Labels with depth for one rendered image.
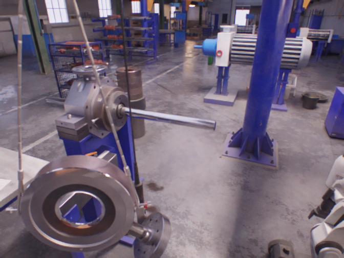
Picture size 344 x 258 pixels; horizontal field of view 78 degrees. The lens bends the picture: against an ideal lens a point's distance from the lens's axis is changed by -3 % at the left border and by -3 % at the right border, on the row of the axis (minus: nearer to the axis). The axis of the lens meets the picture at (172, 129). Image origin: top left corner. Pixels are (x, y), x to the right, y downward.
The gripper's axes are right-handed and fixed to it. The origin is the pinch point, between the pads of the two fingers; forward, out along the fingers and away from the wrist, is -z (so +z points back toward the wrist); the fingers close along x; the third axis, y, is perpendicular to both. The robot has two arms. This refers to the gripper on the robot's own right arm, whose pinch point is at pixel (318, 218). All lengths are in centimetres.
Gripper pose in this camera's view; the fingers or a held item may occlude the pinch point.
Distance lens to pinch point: 185.4
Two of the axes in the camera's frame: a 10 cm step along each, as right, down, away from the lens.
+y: -3.0, 4.4, -8.5
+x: -9.4, -3.1, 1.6
